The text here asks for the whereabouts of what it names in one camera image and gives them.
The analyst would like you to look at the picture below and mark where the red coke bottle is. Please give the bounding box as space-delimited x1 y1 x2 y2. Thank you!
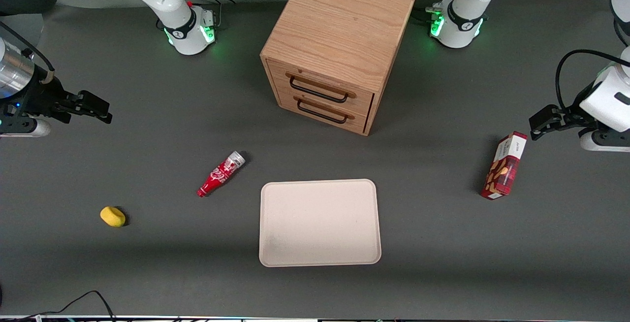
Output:
196 151 246 198

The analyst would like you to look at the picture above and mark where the yellow lemon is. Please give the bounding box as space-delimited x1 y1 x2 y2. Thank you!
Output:
99 206 126 228

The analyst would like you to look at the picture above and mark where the wooden drawer front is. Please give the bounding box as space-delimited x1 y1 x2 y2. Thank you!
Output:
267 59 375 116
276 89 370 134

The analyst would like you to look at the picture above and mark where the red snack box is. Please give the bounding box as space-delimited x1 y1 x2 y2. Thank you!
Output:
480 131 528 201

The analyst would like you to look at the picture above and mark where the black drawer handle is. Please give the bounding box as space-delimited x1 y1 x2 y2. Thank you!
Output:
289 76 350 104
296 98 349 125

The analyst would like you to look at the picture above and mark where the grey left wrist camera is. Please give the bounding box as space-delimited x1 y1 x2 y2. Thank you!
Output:
579 127 630 153

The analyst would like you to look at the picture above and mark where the beige rectangular tray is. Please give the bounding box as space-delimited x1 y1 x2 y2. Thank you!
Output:
258 179 382 268

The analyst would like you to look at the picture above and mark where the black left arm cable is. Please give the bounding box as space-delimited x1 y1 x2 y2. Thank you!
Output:
555 49 630 112

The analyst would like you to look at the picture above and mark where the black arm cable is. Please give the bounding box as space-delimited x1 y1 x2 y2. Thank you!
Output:
555 49 630 112
0 21 56 85

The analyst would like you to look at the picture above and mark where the wooden drawer cabinet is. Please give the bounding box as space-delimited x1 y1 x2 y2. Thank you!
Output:
260 0 418 137

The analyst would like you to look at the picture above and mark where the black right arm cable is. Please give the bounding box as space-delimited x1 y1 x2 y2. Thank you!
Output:
0 21 56 85

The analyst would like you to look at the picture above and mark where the black cable on table edge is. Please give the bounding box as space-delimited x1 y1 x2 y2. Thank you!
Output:
0 290 117 322

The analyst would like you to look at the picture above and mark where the black left base cable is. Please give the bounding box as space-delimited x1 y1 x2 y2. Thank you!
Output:
412 0 460 23

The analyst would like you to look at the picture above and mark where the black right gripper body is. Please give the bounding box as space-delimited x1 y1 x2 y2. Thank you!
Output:
0 77 75 133

